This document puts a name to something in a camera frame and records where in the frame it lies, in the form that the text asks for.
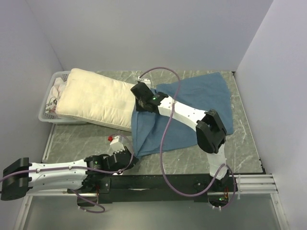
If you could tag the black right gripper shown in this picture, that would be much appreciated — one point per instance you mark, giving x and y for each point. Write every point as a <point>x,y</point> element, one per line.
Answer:
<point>138,107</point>

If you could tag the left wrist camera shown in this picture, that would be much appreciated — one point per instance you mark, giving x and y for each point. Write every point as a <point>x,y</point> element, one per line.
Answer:
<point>116,143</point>

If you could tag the cream pillow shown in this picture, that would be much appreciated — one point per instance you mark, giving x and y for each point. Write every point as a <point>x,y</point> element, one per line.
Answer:
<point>97,99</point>

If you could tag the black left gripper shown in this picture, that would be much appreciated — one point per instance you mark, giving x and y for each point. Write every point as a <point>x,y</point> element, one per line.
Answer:
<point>128,151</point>

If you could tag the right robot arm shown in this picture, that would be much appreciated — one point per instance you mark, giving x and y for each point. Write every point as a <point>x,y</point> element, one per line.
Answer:
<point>208,126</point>

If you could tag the blue pillowcase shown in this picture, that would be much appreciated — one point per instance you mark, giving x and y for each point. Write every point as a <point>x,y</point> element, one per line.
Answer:
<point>175,128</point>

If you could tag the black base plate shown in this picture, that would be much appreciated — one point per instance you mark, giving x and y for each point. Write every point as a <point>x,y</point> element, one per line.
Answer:
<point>145,188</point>

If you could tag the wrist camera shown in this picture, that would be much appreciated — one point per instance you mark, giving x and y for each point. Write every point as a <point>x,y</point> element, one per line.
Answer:
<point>116,143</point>
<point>146,81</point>

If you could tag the white printed cloth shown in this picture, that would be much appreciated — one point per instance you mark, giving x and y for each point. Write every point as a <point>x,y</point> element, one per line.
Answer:
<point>54,96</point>

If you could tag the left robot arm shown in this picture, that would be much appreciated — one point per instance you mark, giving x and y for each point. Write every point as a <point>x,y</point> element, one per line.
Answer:
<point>82,175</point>

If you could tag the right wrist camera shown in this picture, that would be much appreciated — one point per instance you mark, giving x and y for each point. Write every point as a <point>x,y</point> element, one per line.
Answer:
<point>146,81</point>

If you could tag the white plastic basket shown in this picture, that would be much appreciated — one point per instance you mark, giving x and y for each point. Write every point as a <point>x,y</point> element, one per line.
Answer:
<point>58,120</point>

